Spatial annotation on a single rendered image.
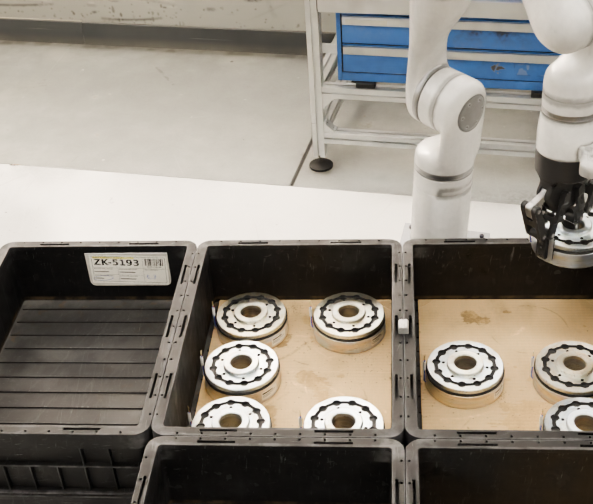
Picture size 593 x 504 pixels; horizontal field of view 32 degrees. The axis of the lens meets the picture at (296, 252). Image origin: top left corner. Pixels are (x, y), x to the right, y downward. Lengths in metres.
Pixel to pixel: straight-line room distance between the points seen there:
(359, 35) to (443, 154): 1.74
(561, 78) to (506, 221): 0.75
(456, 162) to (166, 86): 2.67
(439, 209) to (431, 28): 0.30
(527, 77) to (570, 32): 2.06
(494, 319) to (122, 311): 0.56
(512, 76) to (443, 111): 1.75
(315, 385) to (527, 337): 0.31
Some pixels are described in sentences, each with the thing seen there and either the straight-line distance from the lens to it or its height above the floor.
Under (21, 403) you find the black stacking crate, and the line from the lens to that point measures 1.50.
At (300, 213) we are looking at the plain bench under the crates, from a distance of 2.01.
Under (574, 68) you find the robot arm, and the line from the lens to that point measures 1.27.
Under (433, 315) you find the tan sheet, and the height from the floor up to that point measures 0.83.
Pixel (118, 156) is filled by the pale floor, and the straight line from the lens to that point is 3.71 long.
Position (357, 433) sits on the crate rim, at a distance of 1.23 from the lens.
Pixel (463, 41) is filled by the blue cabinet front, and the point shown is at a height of 0.47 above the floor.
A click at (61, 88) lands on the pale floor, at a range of 4.27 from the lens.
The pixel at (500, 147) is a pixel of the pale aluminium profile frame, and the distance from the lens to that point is 3.36.
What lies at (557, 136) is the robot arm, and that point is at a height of 1.18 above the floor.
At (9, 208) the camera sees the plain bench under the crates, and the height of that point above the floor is 0.70.
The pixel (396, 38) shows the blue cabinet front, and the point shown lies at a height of 0.47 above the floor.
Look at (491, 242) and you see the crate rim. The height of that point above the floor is 0.93.
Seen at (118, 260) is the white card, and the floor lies 0.91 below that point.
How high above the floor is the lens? 1.80
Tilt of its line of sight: 35 degrees down
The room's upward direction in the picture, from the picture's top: 4 degrees counter-clockwise
